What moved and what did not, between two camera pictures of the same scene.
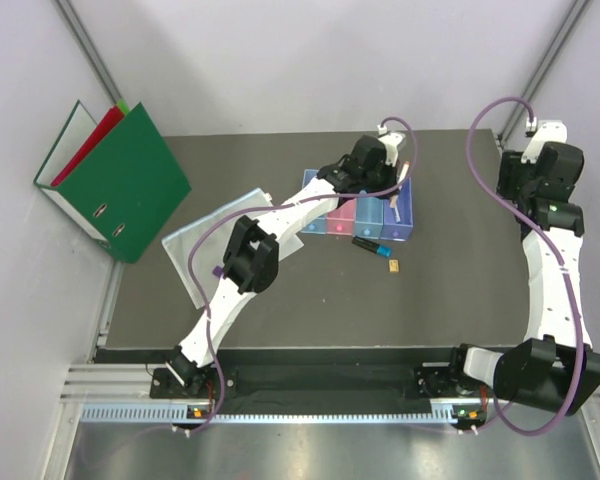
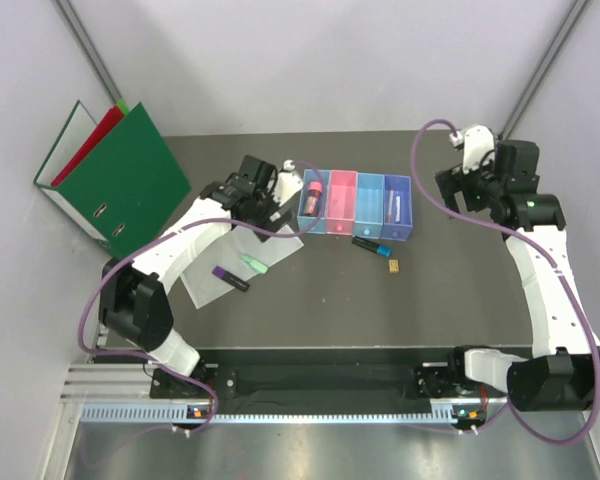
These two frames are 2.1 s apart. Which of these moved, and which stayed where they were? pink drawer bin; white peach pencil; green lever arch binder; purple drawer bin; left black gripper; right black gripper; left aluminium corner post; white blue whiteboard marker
Moved: right black gripper; left black gripper; white peach pencil
Stayed: pink drawer bin; white blue whiteboard marker; purple drawer bin; left aluminium corner post; green lever arch binder
